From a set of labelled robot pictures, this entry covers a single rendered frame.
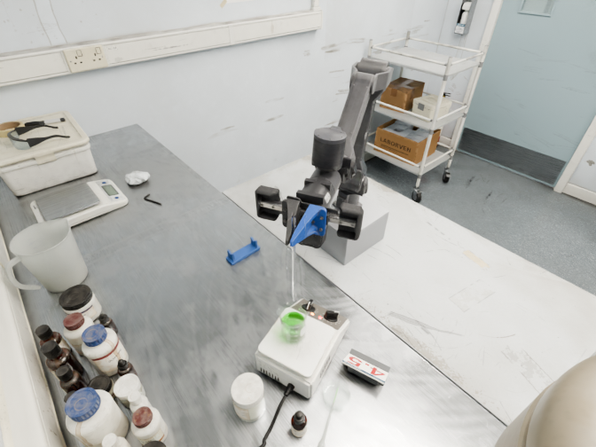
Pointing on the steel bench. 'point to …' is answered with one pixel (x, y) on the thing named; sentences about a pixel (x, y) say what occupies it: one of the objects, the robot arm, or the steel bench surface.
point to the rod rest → (243, 252)
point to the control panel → (323, 316)
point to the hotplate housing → (305, 387)
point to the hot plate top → (321, 333)
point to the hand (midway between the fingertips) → (296, 230)
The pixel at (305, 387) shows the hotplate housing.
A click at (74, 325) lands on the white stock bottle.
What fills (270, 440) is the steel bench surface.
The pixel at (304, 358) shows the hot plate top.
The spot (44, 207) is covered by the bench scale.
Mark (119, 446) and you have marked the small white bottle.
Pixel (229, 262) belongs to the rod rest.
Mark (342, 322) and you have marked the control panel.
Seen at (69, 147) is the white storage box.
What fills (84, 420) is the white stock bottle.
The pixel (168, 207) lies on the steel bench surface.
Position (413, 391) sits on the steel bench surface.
